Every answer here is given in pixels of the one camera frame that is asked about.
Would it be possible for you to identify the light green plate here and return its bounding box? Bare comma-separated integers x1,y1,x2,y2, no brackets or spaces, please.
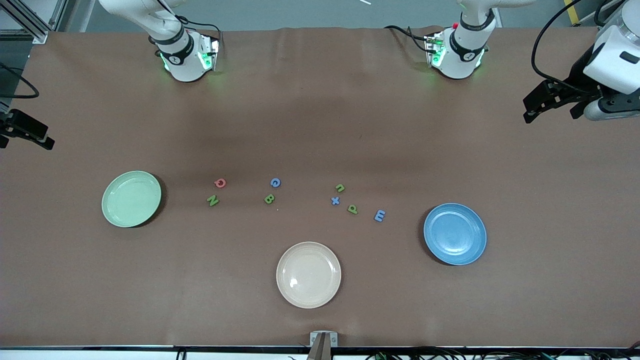
101,170,162,228

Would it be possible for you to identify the blue plate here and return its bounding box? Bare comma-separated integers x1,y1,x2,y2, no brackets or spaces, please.
423,202,487,266

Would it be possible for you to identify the beige plate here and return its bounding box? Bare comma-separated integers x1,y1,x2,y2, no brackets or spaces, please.
276,241,342,309

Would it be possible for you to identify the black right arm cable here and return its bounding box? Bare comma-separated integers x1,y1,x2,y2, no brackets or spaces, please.
0,62,40,99

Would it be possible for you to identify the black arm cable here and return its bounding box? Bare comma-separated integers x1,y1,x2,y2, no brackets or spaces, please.
531,0,601,93
0,62,40,99

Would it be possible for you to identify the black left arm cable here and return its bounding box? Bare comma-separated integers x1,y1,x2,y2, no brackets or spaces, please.
531,0,601,93

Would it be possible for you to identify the aluminium extrusion frame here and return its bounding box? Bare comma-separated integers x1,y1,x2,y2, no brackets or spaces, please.
0,0,68,45

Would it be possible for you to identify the black left base cable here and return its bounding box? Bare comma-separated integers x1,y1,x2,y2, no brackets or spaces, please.
384,24,432,53

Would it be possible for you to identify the black base cable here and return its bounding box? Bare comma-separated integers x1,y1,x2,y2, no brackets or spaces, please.
384,24,432,53
175,15,223,43

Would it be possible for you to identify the black right base cable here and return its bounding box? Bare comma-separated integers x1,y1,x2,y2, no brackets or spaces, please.
175,15,223,43

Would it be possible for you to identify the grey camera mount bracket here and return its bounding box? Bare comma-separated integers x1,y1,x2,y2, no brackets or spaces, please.
307,331,339,360

